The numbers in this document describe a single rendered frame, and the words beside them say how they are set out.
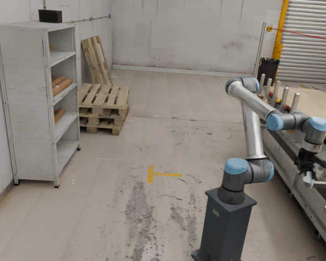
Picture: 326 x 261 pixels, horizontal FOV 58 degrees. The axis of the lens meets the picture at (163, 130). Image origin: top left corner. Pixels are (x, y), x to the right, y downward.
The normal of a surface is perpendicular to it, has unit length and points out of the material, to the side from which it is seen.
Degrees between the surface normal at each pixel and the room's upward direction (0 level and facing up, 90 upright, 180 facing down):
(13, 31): 90
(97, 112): 90
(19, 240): 0
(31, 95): 90
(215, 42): 90
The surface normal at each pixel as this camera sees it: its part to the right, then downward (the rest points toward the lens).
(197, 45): 0.00, 0.38
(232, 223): 0.50, 0.36
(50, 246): 0.07, -0.92
